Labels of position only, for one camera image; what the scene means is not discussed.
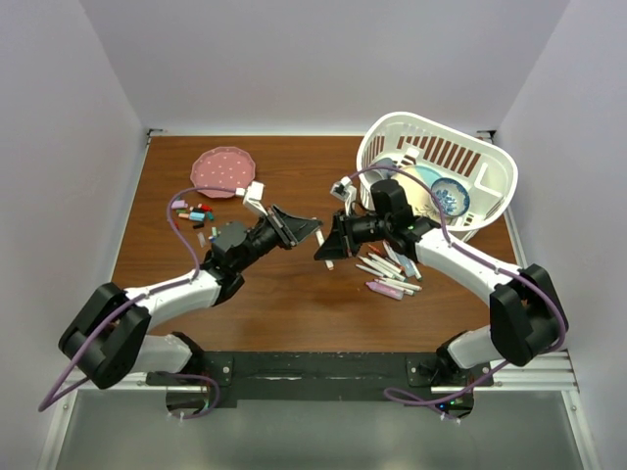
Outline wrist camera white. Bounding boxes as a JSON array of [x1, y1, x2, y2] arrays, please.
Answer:
[[330, 176, 358, 214], [235, 181, 267, 217]]

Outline purple highlighter cap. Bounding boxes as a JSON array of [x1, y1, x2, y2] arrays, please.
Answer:
[[170, 199, 188, 210]]

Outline purple pink highlighter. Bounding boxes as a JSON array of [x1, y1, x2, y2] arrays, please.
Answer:
[[365, 280, 405, 301]]

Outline light blue highlighter cap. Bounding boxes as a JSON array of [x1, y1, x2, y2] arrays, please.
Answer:
[[189, 211, 206, 221]]

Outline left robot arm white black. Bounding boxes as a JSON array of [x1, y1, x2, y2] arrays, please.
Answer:
[[59, 206, 322, 389]]

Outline peach cap acrylic marker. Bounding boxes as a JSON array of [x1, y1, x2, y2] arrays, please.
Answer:
[[378, 274, 406, 285]]

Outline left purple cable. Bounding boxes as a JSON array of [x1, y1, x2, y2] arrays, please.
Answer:
[[37, 186, 251, 420]]

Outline grey blue mug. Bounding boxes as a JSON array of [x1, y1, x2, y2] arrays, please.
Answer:
[[371, 157, 397, 177]]

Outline grey marker near right gripper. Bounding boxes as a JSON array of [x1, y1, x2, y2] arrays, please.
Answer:
[[392, 283, 422, 296]]

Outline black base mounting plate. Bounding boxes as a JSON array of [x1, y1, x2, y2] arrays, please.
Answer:
[[146, 350, 495, 410]]

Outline light blue highlighter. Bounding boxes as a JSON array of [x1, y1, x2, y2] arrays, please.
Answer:
[[399, 256, 415, 277]]

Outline white plastic basket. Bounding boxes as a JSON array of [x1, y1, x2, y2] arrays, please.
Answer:
[[356, 112, 518, 241]]

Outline purple cable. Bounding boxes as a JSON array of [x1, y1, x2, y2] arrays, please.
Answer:
[[37, 186, 251, 420], [345, 165, 570, 417]]

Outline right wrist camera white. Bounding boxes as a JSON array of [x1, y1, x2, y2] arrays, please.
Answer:
[[330, 176, 358, 214]]

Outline mint cap acrylic marker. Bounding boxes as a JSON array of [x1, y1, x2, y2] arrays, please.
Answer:
[[355, 264, 385, 277]]

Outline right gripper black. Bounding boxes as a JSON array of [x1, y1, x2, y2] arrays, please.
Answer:
[[314, 208, 391, 260]]

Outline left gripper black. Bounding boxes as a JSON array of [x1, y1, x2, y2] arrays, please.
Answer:
[[234, 204, 321, 272]]

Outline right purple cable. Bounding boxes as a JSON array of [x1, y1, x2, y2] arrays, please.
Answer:
[[345, 165, 570, 417]]

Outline pale yellow blue plate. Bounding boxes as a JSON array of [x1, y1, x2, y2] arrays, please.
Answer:
[[393, 165, 441, 221]]

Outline red clear pen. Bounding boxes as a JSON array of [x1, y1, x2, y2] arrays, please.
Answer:
[[368, 245, 386, 258]]

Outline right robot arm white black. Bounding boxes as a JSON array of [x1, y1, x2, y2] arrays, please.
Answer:
[[314, 177, 568, 385]]

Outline pink polka dot plate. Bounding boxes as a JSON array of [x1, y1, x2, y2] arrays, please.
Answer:
[[190, 147, 256, 199]]

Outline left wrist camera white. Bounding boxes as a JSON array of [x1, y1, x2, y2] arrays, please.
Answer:
[[235, 181, 267, 217]]

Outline blue patterned bowl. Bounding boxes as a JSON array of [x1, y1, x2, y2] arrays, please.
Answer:
[[431, 177, 470, 217]]

